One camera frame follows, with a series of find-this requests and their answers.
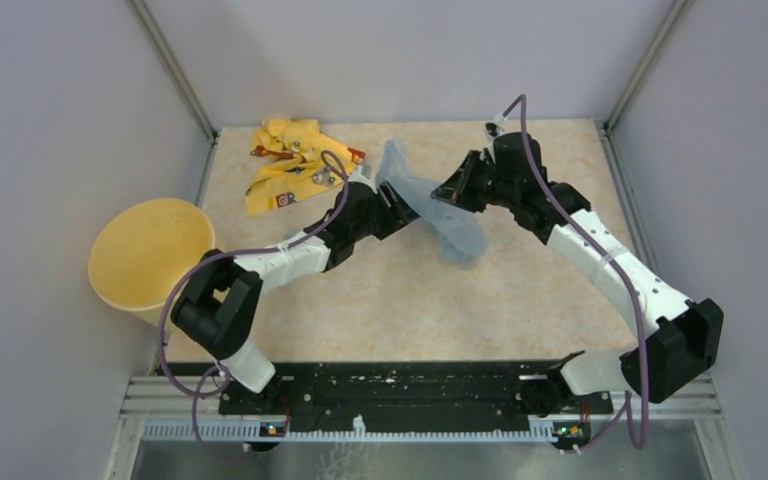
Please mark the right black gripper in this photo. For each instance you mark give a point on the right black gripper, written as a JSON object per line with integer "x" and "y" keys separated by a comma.
{"x": 457, "y": 189}

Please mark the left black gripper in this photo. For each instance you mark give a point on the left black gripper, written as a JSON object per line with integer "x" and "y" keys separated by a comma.
{"x": 397, "y": 215}

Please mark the blue plastic trash bag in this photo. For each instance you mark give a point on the blue plastic trash bag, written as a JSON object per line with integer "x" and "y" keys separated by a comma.
{"x": 461, "y": 238}

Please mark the yellow plastic trash bin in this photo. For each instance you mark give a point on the yellow plastic trash bin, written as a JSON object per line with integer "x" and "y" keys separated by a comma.
{"x": 140, "y": 255}

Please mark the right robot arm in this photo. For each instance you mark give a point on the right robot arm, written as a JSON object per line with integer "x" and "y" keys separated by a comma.
{"x": 678, "y": 337}

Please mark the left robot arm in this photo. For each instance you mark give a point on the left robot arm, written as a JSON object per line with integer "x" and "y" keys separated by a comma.
{"x": 216, "y": 304}

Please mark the yellow printed cloth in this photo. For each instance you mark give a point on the yellow printed cloth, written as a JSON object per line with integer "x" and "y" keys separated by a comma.
{"x": 302, "y": 162}

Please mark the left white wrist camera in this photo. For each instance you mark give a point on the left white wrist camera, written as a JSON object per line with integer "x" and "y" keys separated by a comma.
{"x": 362, "y": 174}

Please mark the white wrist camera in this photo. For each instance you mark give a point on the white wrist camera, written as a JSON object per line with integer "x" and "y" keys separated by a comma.
{"x": 495, "y": 127}
{"x": 362, "y": 174}

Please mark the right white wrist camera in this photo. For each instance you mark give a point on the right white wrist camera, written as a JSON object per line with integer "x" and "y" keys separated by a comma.
{"x": 495, "y": 127}

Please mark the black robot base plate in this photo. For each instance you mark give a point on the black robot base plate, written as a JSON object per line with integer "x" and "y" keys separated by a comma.
{"x": 437, "y": 396}

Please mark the white toothed cable strip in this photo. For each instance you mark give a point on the white toothed cable strip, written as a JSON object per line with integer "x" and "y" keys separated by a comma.
{"x": 220, "y": 430}

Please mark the aluminium frame rail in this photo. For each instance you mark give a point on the aluminium frame rail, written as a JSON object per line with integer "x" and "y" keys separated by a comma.
{"x": 154, "y": 397}

